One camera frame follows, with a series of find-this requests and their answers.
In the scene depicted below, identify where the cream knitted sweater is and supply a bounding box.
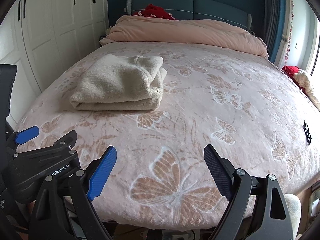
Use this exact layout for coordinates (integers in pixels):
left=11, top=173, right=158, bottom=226
left=70, top=54, right=167, bottom=111

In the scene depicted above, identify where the pink butterfly bed blanket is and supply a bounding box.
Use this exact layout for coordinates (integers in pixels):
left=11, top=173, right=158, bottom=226
left=16, top=42, right=319, bottom=230

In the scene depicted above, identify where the white wardrobe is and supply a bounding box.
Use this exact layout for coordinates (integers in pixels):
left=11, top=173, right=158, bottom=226
left=1, top=0, right=107, bottom=127

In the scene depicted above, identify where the red cloth by window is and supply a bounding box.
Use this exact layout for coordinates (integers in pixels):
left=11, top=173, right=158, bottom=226
left=281, top=66, right=300, bottom=79

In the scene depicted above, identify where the cream cloth by window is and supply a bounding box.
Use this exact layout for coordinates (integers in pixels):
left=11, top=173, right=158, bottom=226
left=293, top=69, right=320, bottom=110

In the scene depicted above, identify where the pink rolled duvet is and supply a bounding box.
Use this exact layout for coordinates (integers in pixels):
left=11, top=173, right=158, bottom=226
left=100, top=15, right=268, bottom=58

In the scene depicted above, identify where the teal upholstered headboard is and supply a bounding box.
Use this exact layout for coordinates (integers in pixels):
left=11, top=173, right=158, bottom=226
left=126, top=0, right=252, bottom=31

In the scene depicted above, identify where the red cloth at headboard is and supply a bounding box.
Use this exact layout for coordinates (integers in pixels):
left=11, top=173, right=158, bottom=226
left=132, top=4, right=175, bottom=20

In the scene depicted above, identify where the grey blue curtain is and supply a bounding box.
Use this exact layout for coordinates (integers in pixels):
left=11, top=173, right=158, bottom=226
left=264, top=0, right=286, bottom=62

